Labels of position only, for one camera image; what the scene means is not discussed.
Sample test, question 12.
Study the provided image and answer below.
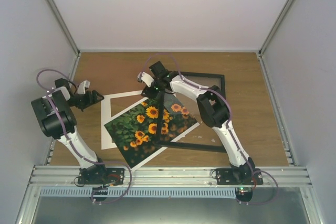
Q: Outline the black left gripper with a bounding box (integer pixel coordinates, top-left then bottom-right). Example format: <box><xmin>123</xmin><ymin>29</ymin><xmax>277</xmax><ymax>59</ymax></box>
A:
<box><xmin>68</xmin><ymin>90</ymin><xmax>104</xmax><ymax>110</ymax></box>

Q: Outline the white photo mat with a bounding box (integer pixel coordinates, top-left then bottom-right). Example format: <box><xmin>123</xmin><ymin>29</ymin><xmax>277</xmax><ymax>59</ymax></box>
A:
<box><xmin>101</xmin><ymin>90</ymin><xmax>146</xmax><ymax>150</ymax></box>

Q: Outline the clear acrylic sheet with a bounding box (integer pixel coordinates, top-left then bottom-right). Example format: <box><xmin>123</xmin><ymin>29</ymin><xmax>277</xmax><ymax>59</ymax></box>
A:
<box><xmin>160</xmin><ymin>76</ymin><xmax>224</xmax><ymax>147</ymax></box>

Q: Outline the sunflower photo print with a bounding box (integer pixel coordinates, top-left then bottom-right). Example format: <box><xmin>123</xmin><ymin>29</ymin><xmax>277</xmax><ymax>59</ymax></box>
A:
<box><xmin>104</xmin><ymin>97</ymin><xmax>200</xmax><ymax>171</ymax></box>

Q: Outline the black picture frame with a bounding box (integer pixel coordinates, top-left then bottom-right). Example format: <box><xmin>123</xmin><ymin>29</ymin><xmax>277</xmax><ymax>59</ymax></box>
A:
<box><xmin>154</xmin><ymin>71</ymin><xmax>230</xmax><ymax>153</ymax></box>

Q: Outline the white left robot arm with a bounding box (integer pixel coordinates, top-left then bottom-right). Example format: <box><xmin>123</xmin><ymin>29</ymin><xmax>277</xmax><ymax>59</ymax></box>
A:
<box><xmin>31</xmin><ymin>78</ymin><xmax>108</xmax><ymax>184</ymax></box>

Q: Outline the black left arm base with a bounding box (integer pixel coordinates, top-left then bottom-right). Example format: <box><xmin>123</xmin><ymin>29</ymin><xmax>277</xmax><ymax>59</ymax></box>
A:
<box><xmin>73</xmin><ymin>165</ymin><xmax>125</xmax><ymax>187</ymax></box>

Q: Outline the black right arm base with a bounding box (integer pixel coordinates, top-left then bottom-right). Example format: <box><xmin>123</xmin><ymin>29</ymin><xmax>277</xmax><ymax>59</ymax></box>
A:
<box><xmin>210</xmin><ymin>168</ymin><xmax>264</xmax><ymax>186</ymax></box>

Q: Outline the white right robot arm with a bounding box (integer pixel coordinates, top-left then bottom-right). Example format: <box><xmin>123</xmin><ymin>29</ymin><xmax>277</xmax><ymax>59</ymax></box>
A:
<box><xmin>137</xmin><ymin>61</ymin><xmax>255</xmax><ymax>185</ymax></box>

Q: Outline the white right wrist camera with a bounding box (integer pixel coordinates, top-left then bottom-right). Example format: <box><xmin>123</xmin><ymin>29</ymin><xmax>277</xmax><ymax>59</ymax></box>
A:
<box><xmin>137</xmin><ymin>71</ymin><xmax>154</xmax><ymax>87</ymax></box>

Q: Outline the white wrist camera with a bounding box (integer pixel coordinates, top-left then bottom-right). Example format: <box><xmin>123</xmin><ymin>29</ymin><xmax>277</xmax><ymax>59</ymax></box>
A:
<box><xmin>77</xmin><ymin>80</ymin><xmax>90</xmax><ymax>94</ymax></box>
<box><xmin>137</xmin><ymin>71</ymin><xmax>154</xmax><ymax>87</ymax></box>

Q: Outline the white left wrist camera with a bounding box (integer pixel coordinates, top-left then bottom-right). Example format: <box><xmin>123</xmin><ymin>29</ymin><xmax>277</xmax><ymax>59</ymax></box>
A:
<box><xmin>77</xmin><ymin>80</ymin><xmax>90</xmax><ymax>94</ymax></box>

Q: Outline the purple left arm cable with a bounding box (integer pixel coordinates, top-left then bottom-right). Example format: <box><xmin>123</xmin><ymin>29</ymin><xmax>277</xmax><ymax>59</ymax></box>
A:
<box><xmin>36</xmin><ymin>68</ymin><xmax>132</xmax><ymax>205</ymax></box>

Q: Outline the aluminium enclosure frame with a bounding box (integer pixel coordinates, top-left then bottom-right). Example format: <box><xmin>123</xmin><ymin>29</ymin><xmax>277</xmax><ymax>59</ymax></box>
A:
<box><xmin>15</xmin><ymin>0</ymin><xmax>336</xmax><ymax>224</ymax></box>

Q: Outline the aluminium mounting rail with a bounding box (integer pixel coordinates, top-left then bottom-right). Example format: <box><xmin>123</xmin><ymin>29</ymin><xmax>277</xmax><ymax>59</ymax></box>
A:
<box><xmin>29</xmin><ymin>165</ymin><xmax>312</xmax><ymax>188</ymax></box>

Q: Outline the grey slotted cable duct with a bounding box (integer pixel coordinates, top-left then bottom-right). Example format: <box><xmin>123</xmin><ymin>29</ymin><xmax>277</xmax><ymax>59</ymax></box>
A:
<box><xmin>40</xmin><ymin>187</ymin><xmax>236</xmax><ymax>199</ymax></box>

